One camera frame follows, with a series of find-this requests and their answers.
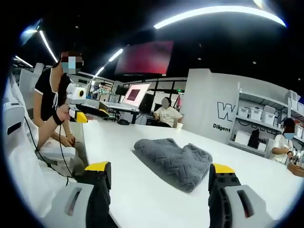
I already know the white plastic chair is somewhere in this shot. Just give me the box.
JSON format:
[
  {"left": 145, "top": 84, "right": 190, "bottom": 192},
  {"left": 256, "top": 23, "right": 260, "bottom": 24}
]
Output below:
[{"left": 3, "top": 71, "right": 79, "bottom": 218}]

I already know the white office desk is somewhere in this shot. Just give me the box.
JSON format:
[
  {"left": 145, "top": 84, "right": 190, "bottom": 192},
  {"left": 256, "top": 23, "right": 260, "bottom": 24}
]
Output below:
[{"left": 99, "top": 101, "right": 141, "bottom": 122}]

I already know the large red hanging screen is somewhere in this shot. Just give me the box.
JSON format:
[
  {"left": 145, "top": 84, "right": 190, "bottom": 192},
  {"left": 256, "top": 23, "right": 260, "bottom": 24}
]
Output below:
[{"left": 114, "top": 40, "right": 175, "bottom": 76}]

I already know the white shelving unit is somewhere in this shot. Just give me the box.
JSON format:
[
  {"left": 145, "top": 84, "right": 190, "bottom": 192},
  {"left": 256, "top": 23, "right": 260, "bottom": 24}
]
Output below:
[{"left": 227, "top": 89, "right": 304, "bottom": 158}]

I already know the row of white storage boxes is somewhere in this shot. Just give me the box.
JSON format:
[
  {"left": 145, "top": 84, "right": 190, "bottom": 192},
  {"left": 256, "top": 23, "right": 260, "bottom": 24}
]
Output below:
[{"left": 237, "top": 90, "right": 304, "bottom": 141}]

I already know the pink lit monitor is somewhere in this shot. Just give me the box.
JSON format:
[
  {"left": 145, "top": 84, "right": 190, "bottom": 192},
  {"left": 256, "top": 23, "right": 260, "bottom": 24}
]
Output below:
[{"left": 123, "top": 82, "right": 152, "bottom": 108}]

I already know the red hanging cloth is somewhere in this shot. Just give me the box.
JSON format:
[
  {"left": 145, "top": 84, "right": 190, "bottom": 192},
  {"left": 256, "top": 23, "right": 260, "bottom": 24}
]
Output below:
[{"left": 175, "top": 93, "right": 184, "bottom": 110}]

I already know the grey towel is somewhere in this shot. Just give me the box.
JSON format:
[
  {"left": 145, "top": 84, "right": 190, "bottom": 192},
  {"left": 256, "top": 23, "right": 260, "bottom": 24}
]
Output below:
[{"left": 133, "top": 137, "right": 213, "bottom": 193}]

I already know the person's left hand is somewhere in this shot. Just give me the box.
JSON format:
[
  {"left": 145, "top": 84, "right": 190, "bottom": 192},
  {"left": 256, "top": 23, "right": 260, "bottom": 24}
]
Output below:
[{"left": 59, "top": 109, "right": 70, "bottom": 124}]

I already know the black bag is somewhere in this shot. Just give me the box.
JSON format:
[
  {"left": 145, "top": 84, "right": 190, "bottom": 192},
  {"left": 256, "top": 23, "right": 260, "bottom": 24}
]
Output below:
[{"left": 247, "top": 129, "right": 261, "bottom": 148}]

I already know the ceiling light strip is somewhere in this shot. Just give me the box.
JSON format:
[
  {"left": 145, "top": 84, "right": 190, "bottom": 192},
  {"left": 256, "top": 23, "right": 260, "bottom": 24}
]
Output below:
[
  {"left": 108, "top": 48, "right": 124, "bottom": 63},
  {"left": 153, "top": 5, "right": 287, "bottom": 30},
  {"left": 92, "top": 66, "right": 105, "bottom": 79},
  {"left": 38, "top": 30, "right": 59, "bottom": 63},
  {"left": 14, "top": 55, "right": 34, "bottom": 68}
]

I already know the black cable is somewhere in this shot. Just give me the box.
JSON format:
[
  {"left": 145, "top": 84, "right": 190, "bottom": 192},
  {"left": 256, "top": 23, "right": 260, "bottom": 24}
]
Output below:
[
  {"left": 57, "top": 122, "right": 73, "bottom": 188},
  {"left": 23, "top": 115, "right": 72, "bottom": 179}
]

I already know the wicker basket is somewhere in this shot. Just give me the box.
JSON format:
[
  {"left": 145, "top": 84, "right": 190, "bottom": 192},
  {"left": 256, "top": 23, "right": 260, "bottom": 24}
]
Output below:
[{"left": 286, "top": 162, "right": 304, "bottom": 178}]

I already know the dark monitor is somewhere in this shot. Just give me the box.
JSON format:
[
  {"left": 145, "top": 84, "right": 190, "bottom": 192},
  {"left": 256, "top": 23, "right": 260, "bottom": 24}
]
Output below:
[{"left": 139, "top": 93, "right": 154, "bottom": 113}]

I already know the person's torso black top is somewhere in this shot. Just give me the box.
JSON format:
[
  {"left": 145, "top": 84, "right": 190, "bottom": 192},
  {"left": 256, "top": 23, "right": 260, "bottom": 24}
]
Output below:
[{"left": 32, "top": 63, "right": 72, "bottom": 122}]

